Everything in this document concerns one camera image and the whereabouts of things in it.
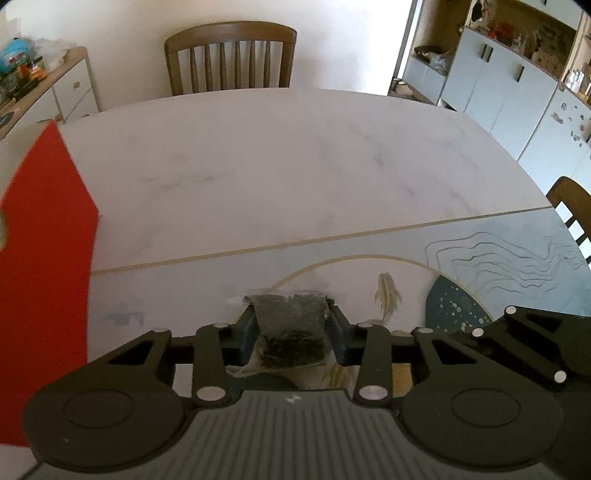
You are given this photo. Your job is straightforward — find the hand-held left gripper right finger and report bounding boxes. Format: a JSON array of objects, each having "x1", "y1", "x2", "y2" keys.
[{"x1": 327, "y1": 304, "x2": 491, "y2": 408}]

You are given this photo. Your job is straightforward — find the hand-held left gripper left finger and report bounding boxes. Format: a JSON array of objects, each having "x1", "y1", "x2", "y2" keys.
[{"x1": 107, "y1": 305, "x2": 257, "y2": 408}]

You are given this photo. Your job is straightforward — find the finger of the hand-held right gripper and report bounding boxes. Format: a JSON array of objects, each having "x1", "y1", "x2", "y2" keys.
[{"x1": 470, "y1": 305, "x2": 591, "y2": 387}]

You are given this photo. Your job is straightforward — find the clear packet of dark leaves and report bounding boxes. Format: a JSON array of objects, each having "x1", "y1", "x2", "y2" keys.
[{"x1": 226, "y1": 290, "x2": 338, "y2": 378}]

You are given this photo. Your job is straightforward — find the red cardboard box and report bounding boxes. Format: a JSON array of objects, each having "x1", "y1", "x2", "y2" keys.
[{"x1": 0, "y1": 119, "x2": 101, "y2": 448}]

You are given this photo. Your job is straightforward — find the brown wooden slatted chair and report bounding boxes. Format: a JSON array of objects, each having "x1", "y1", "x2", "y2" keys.
[
  {"x1": 546, "y1": 176, "x2": 591, "y2": 266},
  {"x1": 164, "y1": 23, "x2": 297, "y2": 97}
]

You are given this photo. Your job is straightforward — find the pale refrigerator with magnets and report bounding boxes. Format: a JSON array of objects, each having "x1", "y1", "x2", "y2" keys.
[{"x1": 517, "y1": 88, "x2": 591, "y2": 186}]

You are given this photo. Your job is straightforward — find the pale blue cabinet unit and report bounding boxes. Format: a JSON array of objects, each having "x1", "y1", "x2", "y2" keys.
[{"x1": 399, "y1": 0, "x2": 591, "y2": 137}]

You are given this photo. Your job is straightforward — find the grey bag on shelf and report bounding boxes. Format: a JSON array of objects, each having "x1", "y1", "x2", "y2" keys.
[{"x1": 427, "y1": 48, "x2": 455, "y2": 73}]

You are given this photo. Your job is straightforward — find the white wood-topped sideboard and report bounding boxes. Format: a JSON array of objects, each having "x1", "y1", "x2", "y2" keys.
[{"x1": 0, "y1": 46, "x2": 100, "y2": 139}]

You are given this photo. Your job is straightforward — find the clear plastic bags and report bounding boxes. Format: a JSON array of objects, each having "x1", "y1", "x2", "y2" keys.
[{"x1": 33, "y1": 39, "x2": 70, "y2": 71}]

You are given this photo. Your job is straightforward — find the blue snack packet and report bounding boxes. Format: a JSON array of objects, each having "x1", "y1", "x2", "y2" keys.
[{"x1": 0, "y1": 39, "x2": 29, "y2": 75}]

